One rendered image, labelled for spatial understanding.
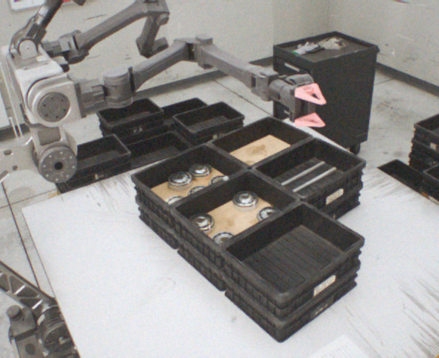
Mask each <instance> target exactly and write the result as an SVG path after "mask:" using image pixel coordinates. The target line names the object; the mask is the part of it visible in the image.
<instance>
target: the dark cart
mask: <svg viewBox="0 0 439 358"><path fill-rule="evenodd" d="M326 38H327V39H329V40H330V39H336V40H340V39H343V40H345V42H346V43H349V45H348V46H345V47H343V48H340V50H333V49H331V48H325V49H319V50H318V52H312V53H305V54H302V55H296V54H294V53H292V52H293V51H296V50H298V46H299V45H303V46H304V45H305V44H306V42H308V43H309V45H310V44H312V43H314V45H315V44H317V42H319V41H321V40H325V39H326ZM377 54H378V46H377V45H374V44H372V43H369V42H366V41H364V40H360V39H357V38H356V37H352V36H350V35H347V34H343V33H341V32H338V31H333V32H329V33H326V34H318V35H314V36H311V37H306V38H302V39H299V40H294V41H291V42H287V43H278V44H275V45H273V59H274V71H275V72H276V73H278V74H279V77H281V76H283V75H286V76H287V77H290V76H293V75H306V74H308V75H311V76H312V78H313V81H314V83H315V84H317V85H318V87H319V90H320V92H321V95H322V96H323V99H324V101H325V102H326V103H325V104H316V103H315V112H314V113H315V114H316V115H317V116H318V117H319V119H321V120H322V121H323V123H324V124H325V125H324V126H323V127H317V126H308V127H309V128H311V129H312V130H314V131H316V132H318V133H319V134H321V135H322V136H324V137H326V138H327V139H330V140H331V141H333V142H335V143H336V144H338V145H340V146H341V147H343V148H345V149H346V148H350V153H352V154H354V155H357V153H359V150H360V144H361V142H364V141H367V136H368V131H369V124H370V114H371V103H372V97H373V87H374V81H375V75H376V74H375V70H376V59H377ZM273 117H274V118H276V119H279V120H283V119H288V118H289V107H286V106H285V105H283V104H281V103H279V102H278V101H276V100H273Z"/></svg>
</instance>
